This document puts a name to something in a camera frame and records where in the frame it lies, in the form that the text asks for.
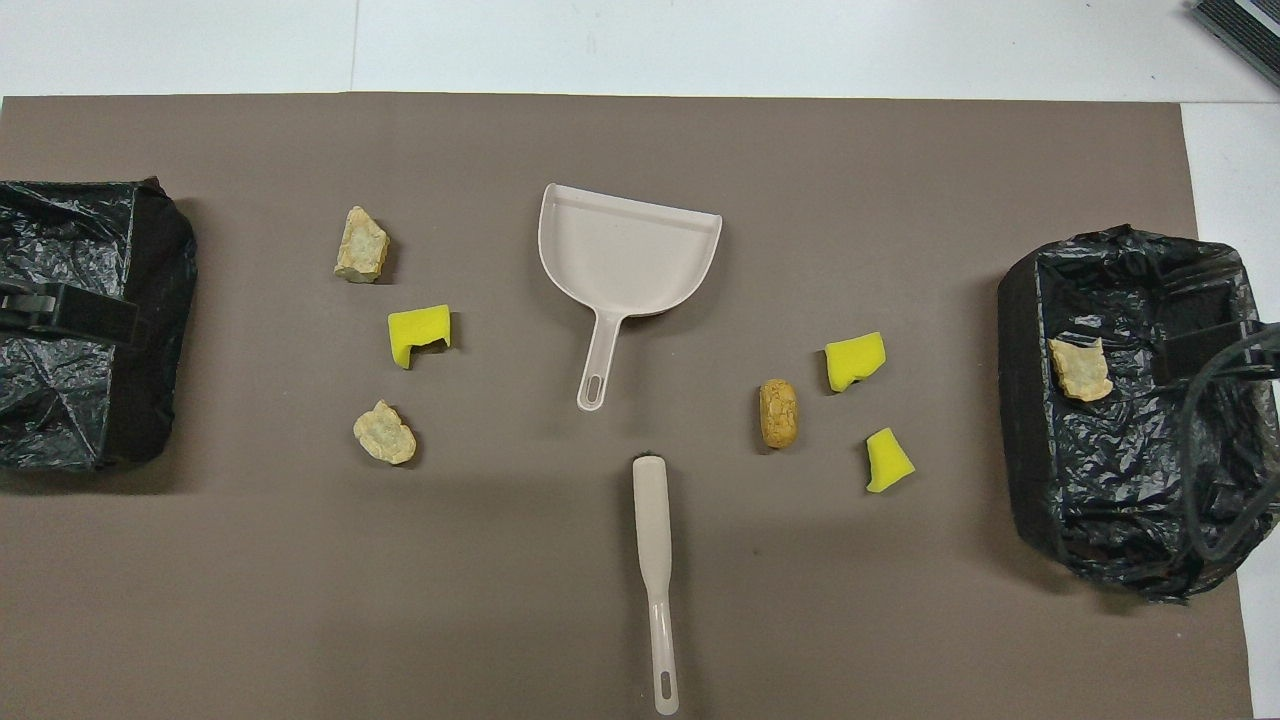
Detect rounded beige foam chunk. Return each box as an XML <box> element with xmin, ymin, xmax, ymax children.
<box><xmin>352</xmin><ymin>400</ymin><xmax>418</xmax><ymax>466</ymax></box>

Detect small yellow sponge wedge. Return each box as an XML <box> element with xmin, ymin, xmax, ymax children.
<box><xmin>865</xmin><ymin>427</ymin><xmax>916</xmax><ymax>495</ymax></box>

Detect notched yellow sponge piece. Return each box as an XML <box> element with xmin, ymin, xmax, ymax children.
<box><xmin>388</xmin><ymin>304</ymin><xmax>453</xmax><ymax>371</ymax></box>

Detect brown cork-like cylinder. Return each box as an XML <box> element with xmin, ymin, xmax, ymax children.
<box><xmin>758</xmin><ymin>378</ymin><xmax>800</xmax><ymax>450</ymax></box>

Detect beige plastic dustpan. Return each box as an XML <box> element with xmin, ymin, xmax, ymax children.
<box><xmin>538</xmin><ymin>183</ymin><xmax>723</xmax><ymax>412</ymax></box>

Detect beige hand brush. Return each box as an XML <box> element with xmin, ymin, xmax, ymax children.
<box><xmin>632</xmin><ymin>452</ymin><xmax>680</xmax><ymax>717</ymax></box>

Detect black bag-lined bin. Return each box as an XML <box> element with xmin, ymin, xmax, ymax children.
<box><xmin>997</xmin><ymin>224</ymin><xmax>1280</xmax><ymax>604</ymax></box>
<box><xmin>0</xmin><ymin>177</ymin><xmax>198</xmax><ymax>473</ymax></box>

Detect dark grey ribbed device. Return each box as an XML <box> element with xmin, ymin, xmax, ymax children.
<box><xmin>1190</xmin><ymin>0</ymin><xmax>1280</xmax><ymax>89</ymax></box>

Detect brown table mat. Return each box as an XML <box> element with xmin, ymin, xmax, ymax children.
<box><xmin>0</xmin><ymin>93</ymin><xmax>1256</xmax><ymax>720</ymax></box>

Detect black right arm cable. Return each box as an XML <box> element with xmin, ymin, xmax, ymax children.
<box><xmin>1178</xmin><ymin>325</ymin><xmax>1280</xmax><ymax>563</ymax></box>

